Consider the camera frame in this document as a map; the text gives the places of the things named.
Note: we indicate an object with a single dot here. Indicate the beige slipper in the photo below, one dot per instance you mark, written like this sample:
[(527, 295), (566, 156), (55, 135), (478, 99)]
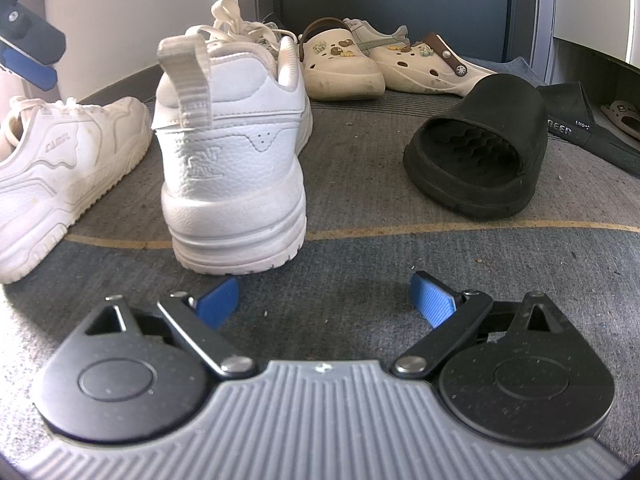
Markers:
[(622, 112)]

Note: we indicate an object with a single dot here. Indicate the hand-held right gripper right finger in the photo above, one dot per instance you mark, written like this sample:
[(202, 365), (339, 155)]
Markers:
[(432, 302)]

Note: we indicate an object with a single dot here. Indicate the black slide sandal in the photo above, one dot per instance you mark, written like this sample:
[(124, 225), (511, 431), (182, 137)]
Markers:
[(580, 110), (500, 105)]

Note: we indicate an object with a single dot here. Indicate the grey floor mat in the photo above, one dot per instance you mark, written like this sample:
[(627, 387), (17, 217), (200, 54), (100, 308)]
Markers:
[(350, 260)]

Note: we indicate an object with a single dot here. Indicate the white chunky leather sneaker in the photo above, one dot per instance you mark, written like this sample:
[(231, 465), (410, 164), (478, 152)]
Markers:
[(225, 160), (65, 175)]

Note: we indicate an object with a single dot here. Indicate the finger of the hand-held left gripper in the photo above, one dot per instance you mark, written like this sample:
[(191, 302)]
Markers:
[(30, 67)]

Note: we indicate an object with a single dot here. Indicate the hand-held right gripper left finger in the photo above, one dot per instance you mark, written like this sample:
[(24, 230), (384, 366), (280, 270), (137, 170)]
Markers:
[(220, 302)]

